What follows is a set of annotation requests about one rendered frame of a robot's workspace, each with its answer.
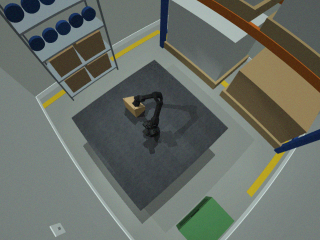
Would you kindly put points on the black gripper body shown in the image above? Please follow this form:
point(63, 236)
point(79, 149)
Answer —
point(145, 125)

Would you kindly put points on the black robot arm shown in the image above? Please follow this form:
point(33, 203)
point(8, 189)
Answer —
point(153, 123)

